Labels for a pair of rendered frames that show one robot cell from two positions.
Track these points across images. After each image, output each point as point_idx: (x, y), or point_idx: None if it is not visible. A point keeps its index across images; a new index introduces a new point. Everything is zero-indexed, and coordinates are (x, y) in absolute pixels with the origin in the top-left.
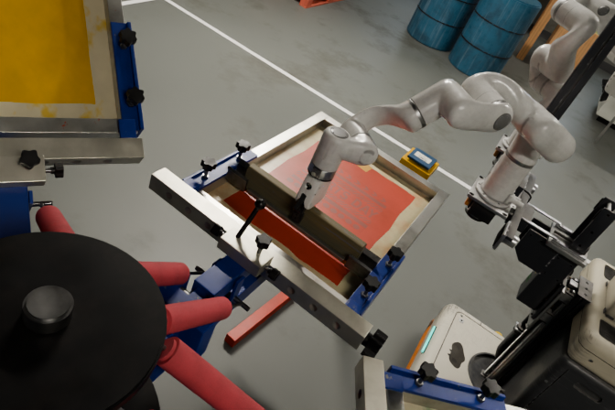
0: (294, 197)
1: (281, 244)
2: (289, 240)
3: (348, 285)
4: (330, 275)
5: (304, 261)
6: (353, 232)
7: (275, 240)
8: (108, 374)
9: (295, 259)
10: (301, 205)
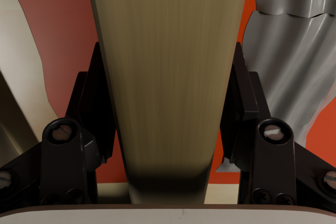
0: (125, 103)
1: (22, 27)
2: (83, 34)
3: (118, 192)
4: (99, 167)
5: (61, 114)
6: (334, 144)
7: None
8: None
9: (31, 95)
10: (122, 156)
